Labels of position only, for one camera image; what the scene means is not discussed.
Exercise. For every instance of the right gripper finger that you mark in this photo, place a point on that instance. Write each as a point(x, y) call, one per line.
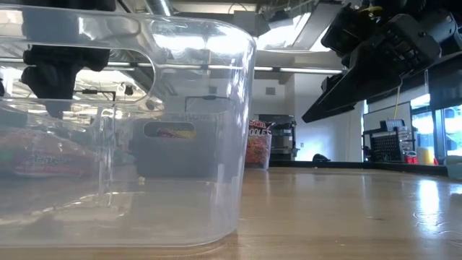
point(353, 92)
point(329, 82)

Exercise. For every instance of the black fire noodle pack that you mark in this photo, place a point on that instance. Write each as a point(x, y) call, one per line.
point(258, 144)

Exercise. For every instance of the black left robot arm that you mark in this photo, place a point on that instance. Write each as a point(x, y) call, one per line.
point(68, 3)

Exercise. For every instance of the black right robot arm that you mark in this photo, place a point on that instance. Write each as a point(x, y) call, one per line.
point(447, 21)

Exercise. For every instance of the ceiling strip light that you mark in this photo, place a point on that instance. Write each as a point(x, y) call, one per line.
point(299, 69)

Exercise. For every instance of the black pegboard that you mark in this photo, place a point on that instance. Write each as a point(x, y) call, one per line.
point(388, 147)

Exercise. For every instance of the black and silver appliance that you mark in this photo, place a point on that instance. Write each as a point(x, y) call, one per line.
point(283, 139)

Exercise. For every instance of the small red container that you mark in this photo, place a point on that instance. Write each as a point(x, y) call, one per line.
point(409, 159)

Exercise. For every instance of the clear plastic bin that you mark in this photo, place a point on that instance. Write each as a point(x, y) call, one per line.
point(268, 159)
point(202, 202)

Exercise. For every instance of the dark grey plastic bin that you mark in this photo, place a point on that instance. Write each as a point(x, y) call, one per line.
point(173, 155)

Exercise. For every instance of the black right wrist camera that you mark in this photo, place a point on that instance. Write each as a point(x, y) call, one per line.
point(343, 32)

